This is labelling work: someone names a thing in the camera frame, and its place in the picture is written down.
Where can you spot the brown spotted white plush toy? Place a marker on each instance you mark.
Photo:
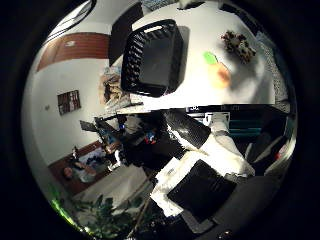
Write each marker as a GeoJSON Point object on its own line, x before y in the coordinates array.
{"type": "Point", "coordinates": [238, 45]}

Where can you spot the green leafy plant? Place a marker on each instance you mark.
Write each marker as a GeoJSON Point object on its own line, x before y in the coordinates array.
{"type": "Point", "coordinates": [103, 216]}

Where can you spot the orange carrot plush toy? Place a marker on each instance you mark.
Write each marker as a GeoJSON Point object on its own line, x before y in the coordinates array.
{"type": "Point", "coordinates": [220, 75]}

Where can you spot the dark grey cloth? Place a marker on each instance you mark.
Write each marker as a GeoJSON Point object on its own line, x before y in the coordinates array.
{"type": "Point", "coordinates": [83, 171]}

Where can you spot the cluttered box of items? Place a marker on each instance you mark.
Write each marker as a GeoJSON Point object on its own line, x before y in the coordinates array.
{"type": "Point", "coordinates": [113, 88]}

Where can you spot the black plastic mesh basket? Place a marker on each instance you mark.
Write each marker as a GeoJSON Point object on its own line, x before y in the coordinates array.
{"type": "Point", "coordinates": [156, 60]}

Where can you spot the black chair back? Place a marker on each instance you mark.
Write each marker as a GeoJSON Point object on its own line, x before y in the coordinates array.
{"type": "Point", "coordinates": [121, 30]}

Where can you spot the brown wooden door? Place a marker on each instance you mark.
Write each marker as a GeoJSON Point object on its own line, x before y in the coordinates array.
{"type": "Point", "coordinates": [80, 46]}

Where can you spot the dark framed wall picture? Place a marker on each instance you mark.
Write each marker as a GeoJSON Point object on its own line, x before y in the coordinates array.
{"type": "Point", "coordinates": [68, 102]}

